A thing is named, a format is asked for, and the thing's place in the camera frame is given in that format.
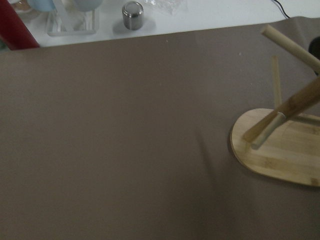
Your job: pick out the clear plastic cup tray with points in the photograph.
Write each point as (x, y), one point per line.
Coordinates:
(76, 23)

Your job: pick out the wooden cup storage rack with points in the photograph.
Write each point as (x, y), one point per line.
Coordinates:
(283, 142)

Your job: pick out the red cylinder bottle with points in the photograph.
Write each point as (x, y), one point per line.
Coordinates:
(13, 31)

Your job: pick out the small steel cup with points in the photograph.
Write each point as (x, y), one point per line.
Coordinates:
(133, 15)

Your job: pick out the dark teal mug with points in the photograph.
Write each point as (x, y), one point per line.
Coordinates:
(314, 47)

